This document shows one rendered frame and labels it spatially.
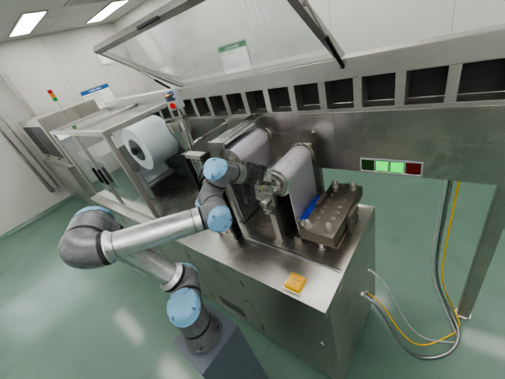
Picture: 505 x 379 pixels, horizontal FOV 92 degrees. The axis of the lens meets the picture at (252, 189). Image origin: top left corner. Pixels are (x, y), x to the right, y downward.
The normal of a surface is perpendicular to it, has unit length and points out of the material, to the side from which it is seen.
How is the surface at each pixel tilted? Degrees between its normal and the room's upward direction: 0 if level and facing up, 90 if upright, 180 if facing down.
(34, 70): 90
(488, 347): 0
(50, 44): 90
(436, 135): 90
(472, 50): 90
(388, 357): 0
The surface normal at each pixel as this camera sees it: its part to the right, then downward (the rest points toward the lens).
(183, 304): -0.22, -0.74
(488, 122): -0.58, 0.57
